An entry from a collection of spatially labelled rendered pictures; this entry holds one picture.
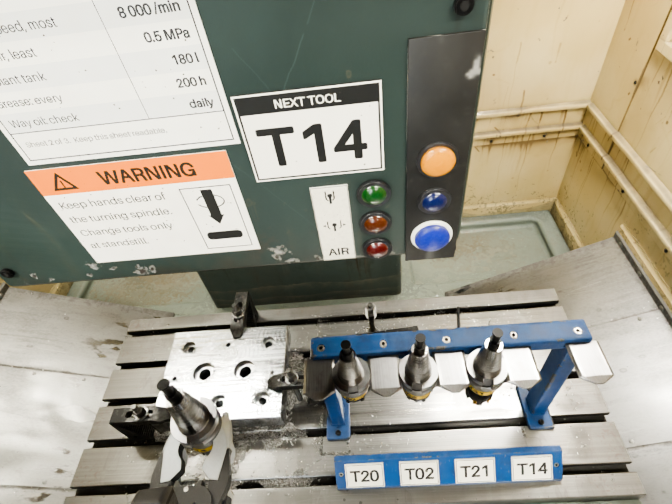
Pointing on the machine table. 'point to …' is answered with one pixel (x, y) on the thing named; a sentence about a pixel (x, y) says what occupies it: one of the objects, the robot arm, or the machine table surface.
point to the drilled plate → (269, 415)
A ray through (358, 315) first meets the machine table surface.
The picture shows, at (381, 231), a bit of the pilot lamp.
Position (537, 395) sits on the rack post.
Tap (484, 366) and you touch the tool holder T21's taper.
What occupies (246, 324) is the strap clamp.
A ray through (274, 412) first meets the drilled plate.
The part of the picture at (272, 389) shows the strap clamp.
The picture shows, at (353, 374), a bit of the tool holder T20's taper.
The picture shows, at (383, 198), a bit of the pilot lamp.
